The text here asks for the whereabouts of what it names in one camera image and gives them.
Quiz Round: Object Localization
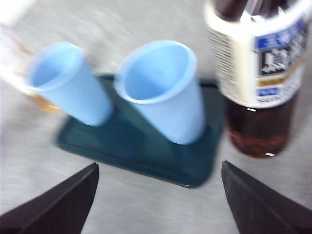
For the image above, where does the pale tea bottle white label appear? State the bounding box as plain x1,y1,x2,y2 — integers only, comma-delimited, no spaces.
0,24,61,114

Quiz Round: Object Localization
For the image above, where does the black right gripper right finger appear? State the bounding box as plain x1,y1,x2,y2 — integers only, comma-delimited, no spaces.
221,160,312,234

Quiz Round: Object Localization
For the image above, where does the dark rectangular tray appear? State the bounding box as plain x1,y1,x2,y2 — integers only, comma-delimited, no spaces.
57,74,225,189

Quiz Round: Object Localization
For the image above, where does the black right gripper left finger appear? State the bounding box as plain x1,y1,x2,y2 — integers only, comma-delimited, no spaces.
0,162,99,234

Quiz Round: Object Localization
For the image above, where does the blue ribbed plastic cup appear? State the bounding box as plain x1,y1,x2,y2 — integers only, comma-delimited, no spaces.
114,40,207,146
25,41,115,127

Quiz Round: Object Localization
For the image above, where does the dark tea bottle cream label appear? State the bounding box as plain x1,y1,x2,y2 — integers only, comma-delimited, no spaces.
203,0,312,158

